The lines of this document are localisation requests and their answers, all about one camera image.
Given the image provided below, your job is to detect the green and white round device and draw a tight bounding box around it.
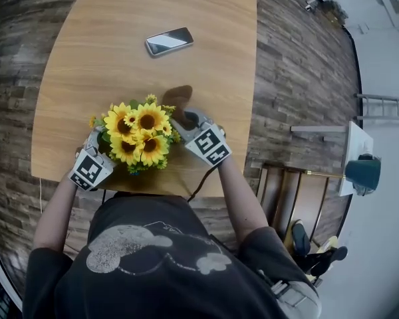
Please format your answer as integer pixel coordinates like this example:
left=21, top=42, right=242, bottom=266
left=351, top=183, right=376, bottom=197

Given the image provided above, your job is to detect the person's right forearm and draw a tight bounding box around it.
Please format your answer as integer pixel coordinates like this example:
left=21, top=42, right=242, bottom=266
left=215, top=159, right=270, bottom=242

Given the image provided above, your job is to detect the grey waist pack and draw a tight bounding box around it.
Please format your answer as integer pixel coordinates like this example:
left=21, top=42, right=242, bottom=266
left=269, top=277, right=322, bottom=319

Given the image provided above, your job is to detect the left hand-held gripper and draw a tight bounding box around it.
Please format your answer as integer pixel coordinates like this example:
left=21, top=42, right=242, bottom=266
left=67, top=126, right=117, bottom=193

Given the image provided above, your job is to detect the black smartphone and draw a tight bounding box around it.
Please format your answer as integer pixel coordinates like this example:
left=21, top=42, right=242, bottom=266
left=144, top=27, right=195, bottom=58

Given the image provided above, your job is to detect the black office chair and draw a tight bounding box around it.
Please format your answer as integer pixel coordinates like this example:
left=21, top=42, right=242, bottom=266
left=285, top=219, right=349, bottom=278

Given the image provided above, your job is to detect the wooden table with white legs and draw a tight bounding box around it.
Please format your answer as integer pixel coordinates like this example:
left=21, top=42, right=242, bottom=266
left=31, top=0, right=257, bottom=199

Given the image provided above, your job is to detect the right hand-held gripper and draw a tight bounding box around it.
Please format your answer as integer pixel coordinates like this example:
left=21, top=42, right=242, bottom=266
left=170, top=107, right=233, bottom=169

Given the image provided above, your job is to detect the grey metal ladder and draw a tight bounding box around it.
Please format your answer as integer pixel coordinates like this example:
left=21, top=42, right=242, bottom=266
left=354, top=93, right=399, bottom=121

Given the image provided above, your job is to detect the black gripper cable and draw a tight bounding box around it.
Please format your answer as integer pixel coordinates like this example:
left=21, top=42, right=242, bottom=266
left=187, top=165, right=219, bottom=202

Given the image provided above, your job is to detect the person's dark printed t-shirt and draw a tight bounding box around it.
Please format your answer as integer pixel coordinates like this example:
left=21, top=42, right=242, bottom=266
left=22, top=194, right=322, bottom=319

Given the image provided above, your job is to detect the brown cloth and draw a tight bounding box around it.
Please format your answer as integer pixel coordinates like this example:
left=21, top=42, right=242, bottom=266
left=162, top=84, right=194, bottom=128

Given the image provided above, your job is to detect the sunflower bouquet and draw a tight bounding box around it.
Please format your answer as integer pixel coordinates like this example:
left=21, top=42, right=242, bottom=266
left=88, top=93, right=182, bottom=176

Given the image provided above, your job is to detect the white side table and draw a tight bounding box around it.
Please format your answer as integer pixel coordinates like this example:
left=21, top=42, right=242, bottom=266
left=290, top=120, right=375, bottom=197

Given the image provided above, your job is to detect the yellow round table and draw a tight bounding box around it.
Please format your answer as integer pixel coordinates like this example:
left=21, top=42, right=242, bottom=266
left=307, top=235, right=339, bottom=280

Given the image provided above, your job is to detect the cardboard box with clutter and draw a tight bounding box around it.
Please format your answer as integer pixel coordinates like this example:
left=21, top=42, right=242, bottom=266
left=319, top=0, right=348, bottom=26

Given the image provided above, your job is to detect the person's left forearm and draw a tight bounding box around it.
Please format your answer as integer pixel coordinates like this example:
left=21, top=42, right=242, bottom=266
left=33, top=177, right=79, bottom=251

